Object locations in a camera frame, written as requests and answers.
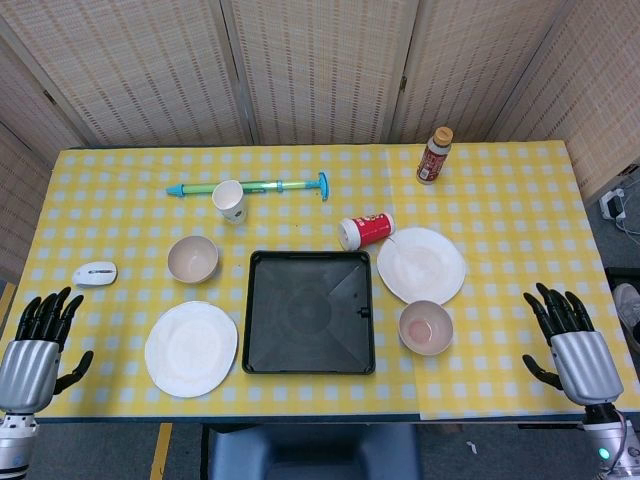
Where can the green blue toy water pump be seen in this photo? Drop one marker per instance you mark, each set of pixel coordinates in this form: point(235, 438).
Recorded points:
point(280, 186)

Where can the white floral paper cup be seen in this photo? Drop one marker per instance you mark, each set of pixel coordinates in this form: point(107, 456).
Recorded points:
point(230, 200)

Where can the grey sneaker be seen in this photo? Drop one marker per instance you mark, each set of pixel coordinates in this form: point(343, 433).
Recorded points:
point(629, 315)

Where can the white power adapter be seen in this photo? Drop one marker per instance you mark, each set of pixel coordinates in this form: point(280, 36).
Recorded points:
point(612, 205)

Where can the white computer mouse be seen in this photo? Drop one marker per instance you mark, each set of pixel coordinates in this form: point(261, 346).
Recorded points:
point(95, 274)

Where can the red white lidded cup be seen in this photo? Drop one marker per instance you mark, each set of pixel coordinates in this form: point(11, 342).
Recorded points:
point(370, 230)

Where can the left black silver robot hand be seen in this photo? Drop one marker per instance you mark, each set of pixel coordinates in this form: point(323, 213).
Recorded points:
point(27, 370)

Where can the woven folding screen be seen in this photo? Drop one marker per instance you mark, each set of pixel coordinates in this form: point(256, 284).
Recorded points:
point(320, 70)

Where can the yellow white checked tablecloth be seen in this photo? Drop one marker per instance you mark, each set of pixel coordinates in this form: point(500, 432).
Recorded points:
point(500, 225)

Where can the black square plastic tray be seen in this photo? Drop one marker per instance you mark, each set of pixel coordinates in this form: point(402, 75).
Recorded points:
point(305, 310)

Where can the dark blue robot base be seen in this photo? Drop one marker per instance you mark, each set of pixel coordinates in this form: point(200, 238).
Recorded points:
point(310, 455)

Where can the brown drink bottle yellow cap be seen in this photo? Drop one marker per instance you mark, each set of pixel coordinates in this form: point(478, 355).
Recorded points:
point(433, 160)

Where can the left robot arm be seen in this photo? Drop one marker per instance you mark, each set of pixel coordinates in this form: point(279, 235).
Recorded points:
point(12, 442)

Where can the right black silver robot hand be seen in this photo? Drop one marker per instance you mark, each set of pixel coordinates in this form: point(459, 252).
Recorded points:
point(587, 365)

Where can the beige bowl with pink stain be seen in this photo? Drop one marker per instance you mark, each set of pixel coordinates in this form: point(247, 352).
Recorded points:
point(425, 327)

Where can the white paper plate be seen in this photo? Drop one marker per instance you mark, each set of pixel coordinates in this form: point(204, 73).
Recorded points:
point(420, 265)
point(190, 350)

